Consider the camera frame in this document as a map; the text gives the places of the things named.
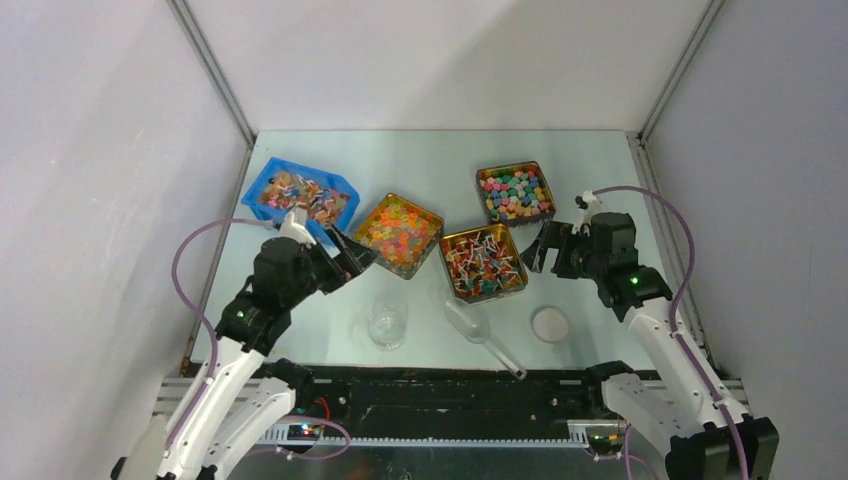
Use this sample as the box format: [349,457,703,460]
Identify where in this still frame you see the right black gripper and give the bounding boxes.
[519,219,606,281]

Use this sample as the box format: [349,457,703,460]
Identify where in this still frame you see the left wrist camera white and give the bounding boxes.
[278,207,317,248]

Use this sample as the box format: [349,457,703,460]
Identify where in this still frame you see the gold tin pastel candies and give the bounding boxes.
[475,161,556,228]

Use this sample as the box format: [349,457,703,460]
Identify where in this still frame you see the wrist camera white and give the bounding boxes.
[572,190,597,234]
[278,207,317,248]

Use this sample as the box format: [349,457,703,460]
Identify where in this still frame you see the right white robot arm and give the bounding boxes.
[521,212,779,479]

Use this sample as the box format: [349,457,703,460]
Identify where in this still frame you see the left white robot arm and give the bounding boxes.
[110,218,378,479]

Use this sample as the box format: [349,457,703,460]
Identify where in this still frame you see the gold tin orange gummies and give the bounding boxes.
[353,193,444,280]

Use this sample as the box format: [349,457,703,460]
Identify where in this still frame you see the blue plastic candy bin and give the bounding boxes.
[241,157,360,245]

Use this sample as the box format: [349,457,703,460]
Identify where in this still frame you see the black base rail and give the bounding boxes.
[296,365,623,442]

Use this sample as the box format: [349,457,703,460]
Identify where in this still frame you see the clear plastic jar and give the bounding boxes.
[367,295,408,351]

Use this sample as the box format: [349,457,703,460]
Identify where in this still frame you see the clear plastic scoop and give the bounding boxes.
[444,298,527,381]

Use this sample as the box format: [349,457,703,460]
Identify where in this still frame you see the white jar lid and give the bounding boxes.
[531,307,571,344]

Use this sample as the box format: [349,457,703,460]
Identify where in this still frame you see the gold tin with lollipops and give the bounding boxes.
[438,224,529,304]

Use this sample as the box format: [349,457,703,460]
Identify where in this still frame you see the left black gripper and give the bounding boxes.
[284,223,381,307]

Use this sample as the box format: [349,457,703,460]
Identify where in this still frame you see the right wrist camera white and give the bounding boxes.
[572,190,597,234]

